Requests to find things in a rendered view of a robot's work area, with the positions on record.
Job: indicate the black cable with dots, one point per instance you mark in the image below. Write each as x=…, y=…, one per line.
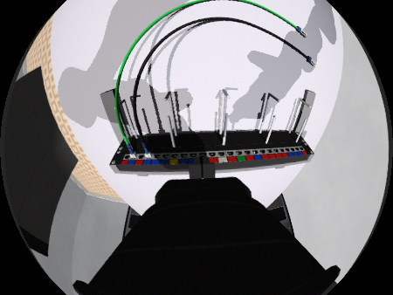
x=143, y=142

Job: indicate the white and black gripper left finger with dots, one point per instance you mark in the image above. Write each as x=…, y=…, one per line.
x=195, y=169

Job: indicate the green patch cord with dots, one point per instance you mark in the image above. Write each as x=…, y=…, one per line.
x=137, y=40

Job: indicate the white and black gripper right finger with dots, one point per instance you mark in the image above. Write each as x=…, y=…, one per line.
x=208, y=168

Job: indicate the dark grey rack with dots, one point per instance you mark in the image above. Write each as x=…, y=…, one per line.
x=233, y=153

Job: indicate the white cable plug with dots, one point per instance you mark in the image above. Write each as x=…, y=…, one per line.
x=311, y=61
x=301, y=32

